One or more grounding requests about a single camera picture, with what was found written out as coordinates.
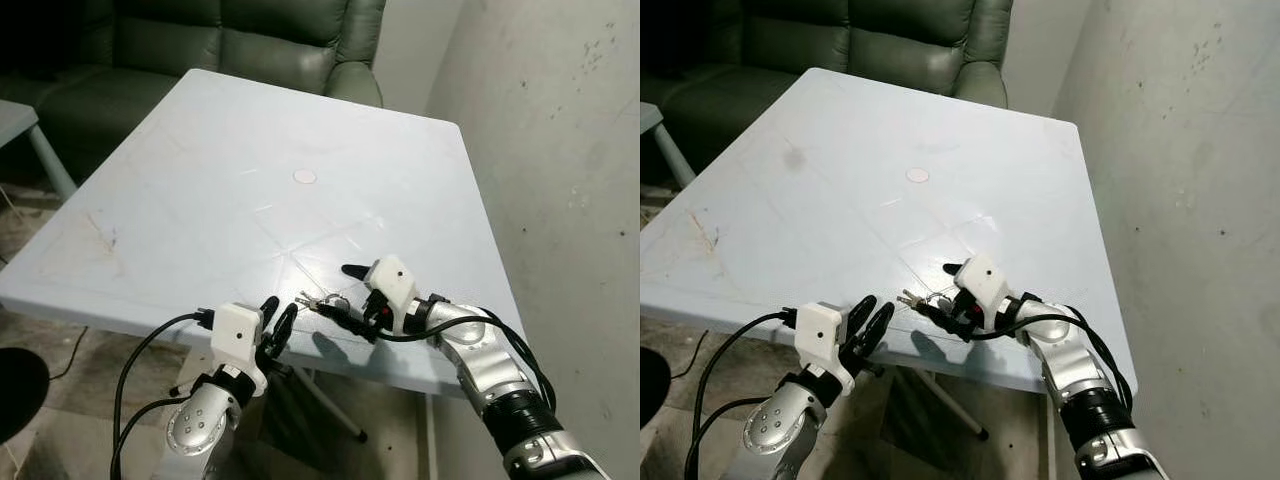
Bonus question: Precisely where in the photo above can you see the metal key bunch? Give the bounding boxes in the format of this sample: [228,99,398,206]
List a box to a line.
[897,287,953,314]
[296,289,353,317]

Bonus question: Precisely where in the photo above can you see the grey table leg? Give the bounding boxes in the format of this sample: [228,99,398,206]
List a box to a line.
[904,366,990,442]
[288,364,369,444]

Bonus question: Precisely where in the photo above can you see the light blue plastic table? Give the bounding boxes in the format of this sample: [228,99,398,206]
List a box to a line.
[0,68,527,397]
[640,67,1139,394]

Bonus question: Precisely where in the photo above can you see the black round stool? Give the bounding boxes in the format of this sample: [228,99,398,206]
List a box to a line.
[640,346,674,432]
[0,347,52,447]

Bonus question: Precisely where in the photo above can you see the dark green leather sofa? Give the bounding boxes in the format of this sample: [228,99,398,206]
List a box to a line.
[0,0,389,187]
[640,0,1015,187]

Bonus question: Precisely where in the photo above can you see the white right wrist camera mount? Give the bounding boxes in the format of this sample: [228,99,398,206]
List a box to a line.
[364,256,422,337]
[954,252,1012,332]

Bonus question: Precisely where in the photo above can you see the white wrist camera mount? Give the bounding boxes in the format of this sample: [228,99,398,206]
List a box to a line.
[794,301,857,397]
[364,256,422,337]
[209,302,269,398]
[954,252,1012,332]

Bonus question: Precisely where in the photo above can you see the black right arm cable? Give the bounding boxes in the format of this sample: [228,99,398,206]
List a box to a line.
[368,310,559,414]
[964,308,1136,411]

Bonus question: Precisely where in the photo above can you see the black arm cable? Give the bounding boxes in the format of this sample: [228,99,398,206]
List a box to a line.
[684,309,802,480]
[964,308,1136,411]
[368,310,559,414]
[109,309,217,480]

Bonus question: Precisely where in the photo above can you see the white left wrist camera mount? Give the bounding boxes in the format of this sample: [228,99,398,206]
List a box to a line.
[209,302,269,398]
[794,301,857,397]

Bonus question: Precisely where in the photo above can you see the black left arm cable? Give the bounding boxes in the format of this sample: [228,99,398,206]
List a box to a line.
[684,309,802,480]
[109,309,217,480]

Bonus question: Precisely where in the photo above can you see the thin black floor cable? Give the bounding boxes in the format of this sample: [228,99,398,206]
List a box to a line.
[47,324,92,384]

